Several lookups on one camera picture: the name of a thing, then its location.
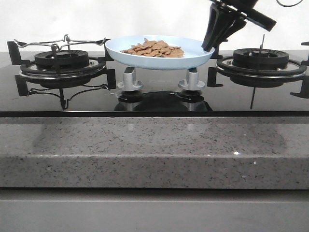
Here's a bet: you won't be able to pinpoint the light blue plate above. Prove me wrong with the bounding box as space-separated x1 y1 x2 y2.
105 35 215 70

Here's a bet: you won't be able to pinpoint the black glass gas cooktop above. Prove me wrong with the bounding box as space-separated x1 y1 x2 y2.
0 52 309 117

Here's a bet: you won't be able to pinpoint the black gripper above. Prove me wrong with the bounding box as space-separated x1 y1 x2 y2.
202 0 277 52

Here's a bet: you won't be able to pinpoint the wire pan reducer ring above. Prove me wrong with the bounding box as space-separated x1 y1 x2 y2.
13 34 107 53

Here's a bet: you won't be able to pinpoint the black gas burner head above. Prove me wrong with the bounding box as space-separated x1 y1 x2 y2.
232 48 289 71
34 50 89 69

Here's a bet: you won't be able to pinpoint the silver stove knob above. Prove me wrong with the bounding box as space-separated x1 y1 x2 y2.
117 67 143 92
178 68 206 91

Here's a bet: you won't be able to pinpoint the black cable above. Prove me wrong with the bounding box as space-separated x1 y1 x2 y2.
275 0 305 8

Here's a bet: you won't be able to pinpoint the brown meat slices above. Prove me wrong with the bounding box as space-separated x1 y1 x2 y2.
121 38 185 58

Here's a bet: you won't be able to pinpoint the black pan support grate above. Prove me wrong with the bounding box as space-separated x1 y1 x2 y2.
7 35 116 88
207 43 309 99

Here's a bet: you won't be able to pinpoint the grey cabinet front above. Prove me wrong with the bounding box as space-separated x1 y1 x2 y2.
0 188 309 232

